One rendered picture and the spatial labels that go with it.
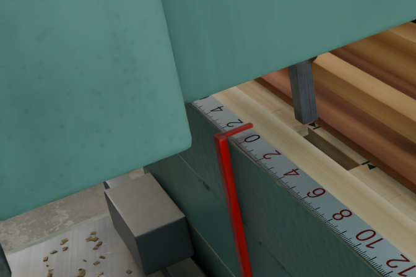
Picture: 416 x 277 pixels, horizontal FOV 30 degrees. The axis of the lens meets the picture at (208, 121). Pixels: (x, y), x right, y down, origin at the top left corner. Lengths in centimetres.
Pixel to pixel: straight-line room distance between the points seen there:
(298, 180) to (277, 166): 2
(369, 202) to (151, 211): 23
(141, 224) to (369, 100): 19
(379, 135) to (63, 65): 19
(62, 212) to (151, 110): 188
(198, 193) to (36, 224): 168
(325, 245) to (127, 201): 25
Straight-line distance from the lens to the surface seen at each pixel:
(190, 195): 50
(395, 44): 43
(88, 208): 214
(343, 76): 43
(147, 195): 55
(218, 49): 33
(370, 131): 40
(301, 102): 39
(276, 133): 40
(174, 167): 51
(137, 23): 27
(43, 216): 217
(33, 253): 62
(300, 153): 38
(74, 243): 61
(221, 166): 39
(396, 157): 38
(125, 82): 27
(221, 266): 50
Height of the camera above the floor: 115
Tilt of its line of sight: 28 degrees down
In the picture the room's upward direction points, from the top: 11 degrees counter-clockwise
